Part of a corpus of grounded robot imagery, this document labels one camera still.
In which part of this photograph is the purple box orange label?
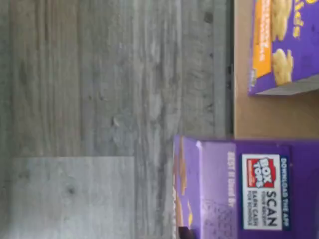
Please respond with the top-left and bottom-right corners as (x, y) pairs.
(247, 0), (319, 97)

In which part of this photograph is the purple box brown label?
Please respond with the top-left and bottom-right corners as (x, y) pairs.
(172, 135), (319, 239)

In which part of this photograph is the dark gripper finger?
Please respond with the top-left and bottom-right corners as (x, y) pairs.
(177, 226), (196, 239)

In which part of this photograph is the wooden shelf board black edge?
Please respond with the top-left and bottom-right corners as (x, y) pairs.
(225, 0), (319, 140)

